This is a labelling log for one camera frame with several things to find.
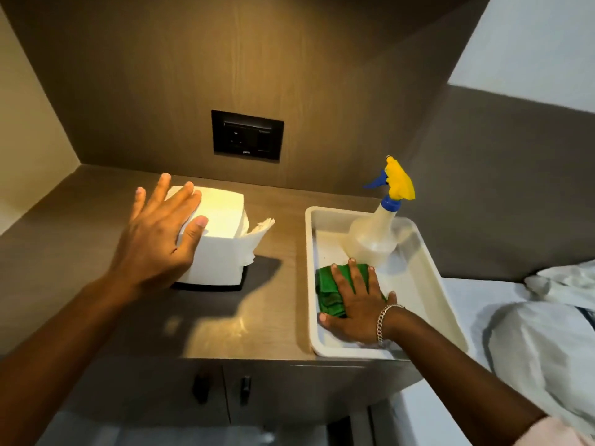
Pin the green cleaning cloth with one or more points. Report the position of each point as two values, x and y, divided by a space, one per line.
327 292

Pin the person's left middle finger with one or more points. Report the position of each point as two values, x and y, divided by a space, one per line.
179 199

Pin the brown padded headboard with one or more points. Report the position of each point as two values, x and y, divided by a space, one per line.
502 181

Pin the person's right forearm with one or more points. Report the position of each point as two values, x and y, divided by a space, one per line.
455 380

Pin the person's right little finger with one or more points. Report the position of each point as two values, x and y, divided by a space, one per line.
392 299

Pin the white duvet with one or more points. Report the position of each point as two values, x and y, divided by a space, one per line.
548 357

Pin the white crumpled bed sheet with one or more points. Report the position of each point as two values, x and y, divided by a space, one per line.
565 281

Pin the person's right hand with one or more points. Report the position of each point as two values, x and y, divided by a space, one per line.
360 315

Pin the narrow brown cabinet door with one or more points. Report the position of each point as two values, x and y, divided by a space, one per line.
148 394

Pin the wide brown cabinet door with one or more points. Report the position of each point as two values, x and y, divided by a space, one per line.
316 390

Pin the black tissue box base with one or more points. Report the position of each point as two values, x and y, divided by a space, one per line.
218 287

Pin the white plastic tray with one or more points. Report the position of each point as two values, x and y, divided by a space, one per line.
418 292

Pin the pink sleeve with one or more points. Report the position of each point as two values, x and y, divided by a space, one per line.
553 434

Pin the person's right thumb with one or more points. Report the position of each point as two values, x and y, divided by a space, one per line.
331 321

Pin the person's left forearm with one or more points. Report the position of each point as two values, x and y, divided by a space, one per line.
60 352

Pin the spray bottle with yellow nozzle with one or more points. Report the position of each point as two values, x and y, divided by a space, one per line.
372 236

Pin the black wall socket panel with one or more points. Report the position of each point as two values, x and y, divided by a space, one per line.
246 135

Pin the person's left thumb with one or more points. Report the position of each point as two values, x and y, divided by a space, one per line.
194 237

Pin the person's left hand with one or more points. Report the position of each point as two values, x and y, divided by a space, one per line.
148 250

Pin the white tissue sheet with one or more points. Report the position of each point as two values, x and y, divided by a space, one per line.
258 234

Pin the person's left little finger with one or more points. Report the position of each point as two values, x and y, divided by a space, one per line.
137 204

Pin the person's right middle finger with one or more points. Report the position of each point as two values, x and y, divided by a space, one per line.
357 278

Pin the white tissue box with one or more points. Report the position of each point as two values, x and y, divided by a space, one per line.
218 246

